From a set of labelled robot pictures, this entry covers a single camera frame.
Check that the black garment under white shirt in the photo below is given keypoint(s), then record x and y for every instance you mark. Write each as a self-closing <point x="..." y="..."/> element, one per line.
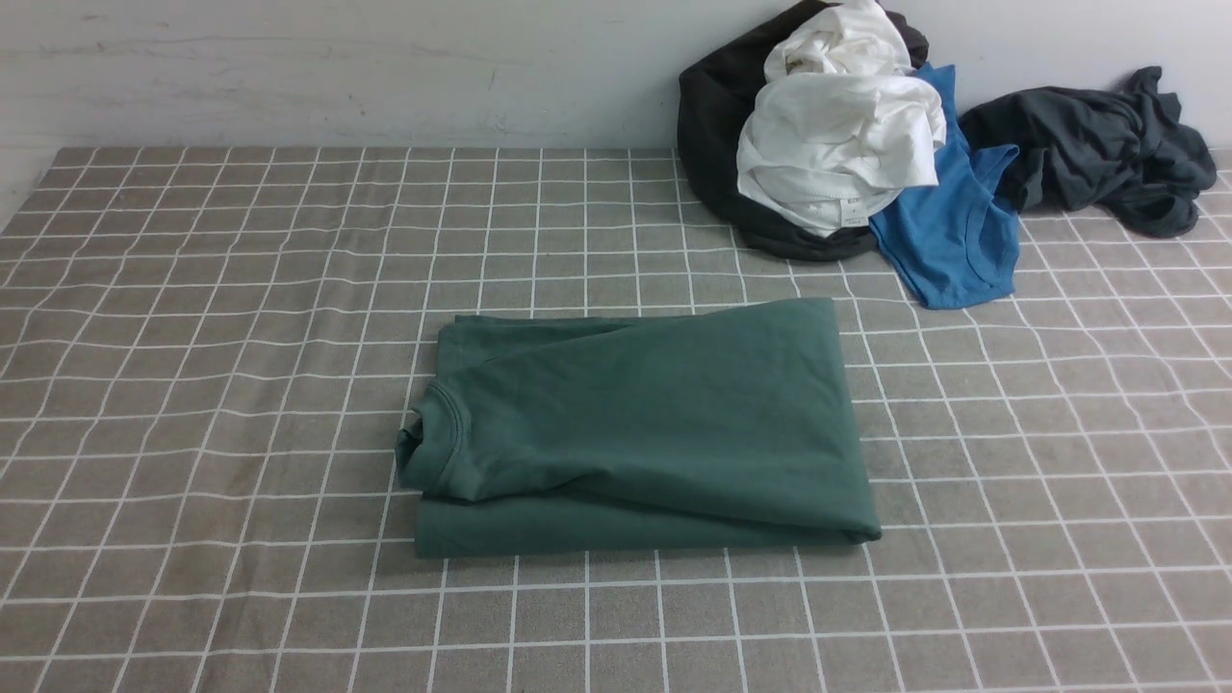
<point x="717" y="95"/>

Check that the green long sleeve shirt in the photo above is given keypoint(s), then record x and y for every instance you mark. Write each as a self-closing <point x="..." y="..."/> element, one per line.
<point x="728" y="429"/>

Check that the dark grey crumpled shirt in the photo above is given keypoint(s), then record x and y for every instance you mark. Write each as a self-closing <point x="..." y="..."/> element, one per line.
<point x="1126" y="151"/>

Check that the blue shirt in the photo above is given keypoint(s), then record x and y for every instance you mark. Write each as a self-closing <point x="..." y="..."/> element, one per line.
<point x="955" y="244"/>

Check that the beige grid tablecloth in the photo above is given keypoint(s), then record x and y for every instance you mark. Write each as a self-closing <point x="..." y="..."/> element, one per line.
<point x="207" y="354"/>

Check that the white shirt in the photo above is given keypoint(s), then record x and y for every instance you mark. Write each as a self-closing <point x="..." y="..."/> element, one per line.
<point x="842" y="125"/>

